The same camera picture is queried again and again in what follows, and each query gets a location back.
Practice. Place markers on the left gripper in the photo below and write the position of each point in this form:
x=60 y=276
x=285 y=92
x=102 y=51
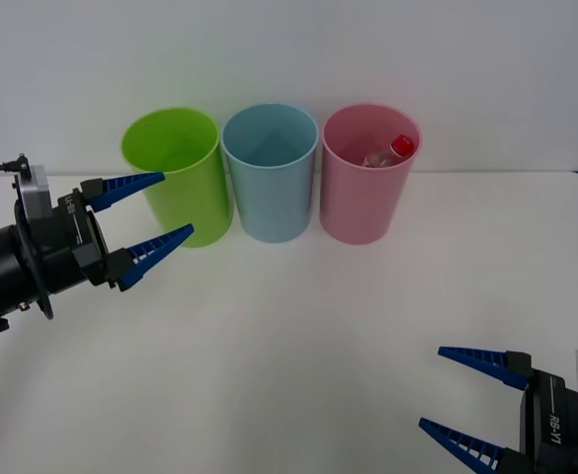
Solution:
x=68 y=237

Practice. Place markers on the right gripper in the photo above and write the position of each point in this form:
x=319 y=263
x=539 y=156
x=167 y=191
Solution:
x=560 y=434

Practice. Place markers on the clear bottle with red cap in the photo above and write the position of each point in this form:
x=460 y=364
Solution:
x=401 y=145

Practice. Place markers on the yellow-green plastic bin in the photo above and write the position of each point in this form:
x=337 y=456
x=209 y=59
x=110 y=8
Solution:
x=189 y=163

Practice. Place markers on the pale blue plastic bin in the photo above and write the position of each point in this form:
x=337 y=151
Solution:
x=273 y=197

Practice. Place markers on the pink plastic bin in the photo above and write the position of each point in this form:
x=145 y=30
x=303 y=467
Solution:
x=357 y=202

